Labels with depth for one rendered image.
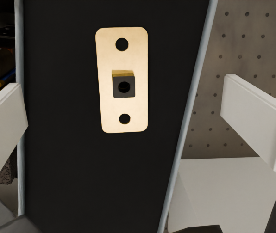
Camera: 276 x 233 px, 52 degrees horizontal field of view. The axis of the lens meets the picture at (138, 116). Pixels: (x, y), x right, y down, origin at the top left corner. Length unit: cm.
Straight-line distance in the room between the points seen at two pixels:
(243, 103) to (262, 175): 66
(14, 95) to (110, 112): 8
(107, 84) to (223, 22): 54
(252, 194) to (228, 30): 40
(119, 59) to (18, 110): 8
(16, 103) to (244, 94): 13
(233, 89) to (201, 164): 64
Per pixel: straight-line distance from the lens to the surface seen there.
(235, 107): 18
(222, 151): 85
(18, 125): 18
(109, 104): 23
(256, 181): 79
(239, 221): 66
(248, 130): 17
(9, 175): 35
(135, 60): 22
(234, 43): 75
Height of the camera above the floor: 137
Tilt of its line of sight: 66 degrees down
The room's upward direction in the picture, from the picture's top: 165 degrees clockwise
